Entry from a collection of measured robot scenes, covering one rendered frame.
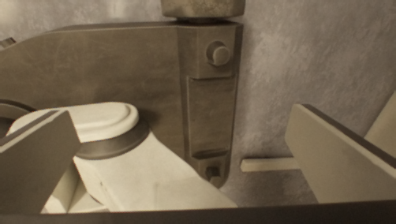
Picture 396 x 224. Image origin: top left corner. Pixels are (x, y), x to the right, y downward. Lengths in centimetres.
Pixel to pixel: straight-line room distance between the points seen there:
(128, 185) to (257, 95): 61
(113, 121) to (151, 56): 18
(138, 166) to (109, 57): 25
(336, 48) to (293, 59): 18
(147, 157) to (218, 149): 30
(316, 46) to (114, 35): 69
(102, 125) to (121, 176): 9
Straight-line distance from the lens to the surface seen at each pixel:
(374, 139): 137
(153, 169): 31
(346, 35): 95
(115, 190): 30
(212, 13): 44
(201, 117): 51
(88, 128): 36
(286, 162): 104
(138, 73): 47
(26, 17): 68
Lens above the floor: 62
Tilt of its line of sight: 58 degrees down
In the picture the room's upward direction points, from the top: 154 degrees clockwise
